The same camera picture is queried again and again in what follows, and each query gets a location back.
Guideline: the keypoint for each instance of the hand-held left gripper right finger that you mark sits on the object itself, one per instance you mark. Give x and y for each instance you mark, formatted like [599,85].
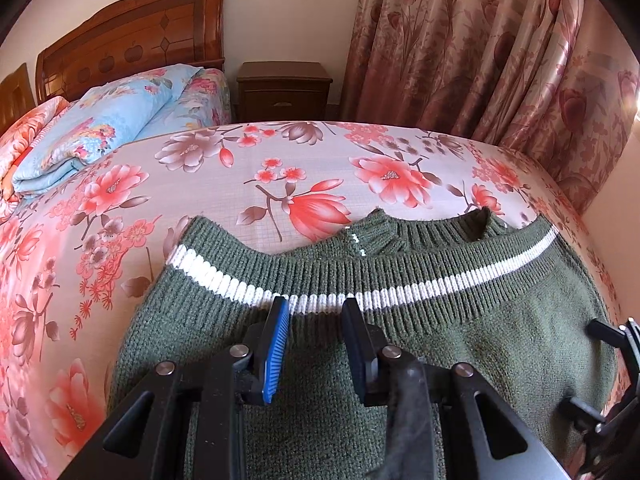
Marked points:
[357,350]

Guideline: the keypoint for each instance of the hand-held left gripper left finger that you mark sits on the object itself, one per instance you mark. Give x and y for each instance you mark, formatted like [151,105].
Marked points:
[277,355]

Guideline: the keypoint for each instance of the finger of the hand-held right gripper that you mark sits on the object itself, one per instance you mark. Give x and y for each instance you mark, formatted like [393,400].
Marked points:
[585,410]
[605,332]

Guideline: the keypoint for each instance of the green and white knit sweater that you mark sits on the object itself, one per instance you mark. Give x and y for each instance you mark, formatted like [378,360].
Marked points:
[500,330]

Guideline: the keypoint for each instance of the bed with pink floral sheet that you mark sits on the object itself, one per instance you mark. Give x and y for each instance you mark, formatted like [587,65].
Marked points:
[310,160]

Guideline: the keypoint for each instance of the dark wooden nightstand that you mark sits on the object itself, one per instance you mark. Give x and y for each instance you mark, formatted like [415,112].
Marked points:
[282,92]

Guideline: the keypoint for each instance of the folded blue floral quilt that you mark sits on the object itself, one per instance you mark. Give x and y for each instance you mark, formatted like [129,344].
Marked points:
[100,130]

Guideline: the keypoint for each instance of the pink floral curtain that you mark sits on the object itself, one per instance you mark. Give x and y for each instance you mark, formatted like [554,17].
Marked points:
[475,60]

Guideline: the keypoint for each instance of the folded pink floral quilt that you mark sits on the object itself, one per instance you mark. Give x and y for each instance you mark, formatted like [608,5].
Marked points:
[25,140]

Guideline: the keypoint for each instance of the large carved wooden headboard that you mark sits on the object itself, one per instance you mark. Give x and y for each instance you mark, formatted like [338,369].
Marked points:
[135,45]

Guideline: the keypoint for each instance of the small wooden headboard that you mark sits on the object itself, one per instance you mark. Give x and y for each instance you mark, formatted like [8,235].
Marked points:
[15,95]

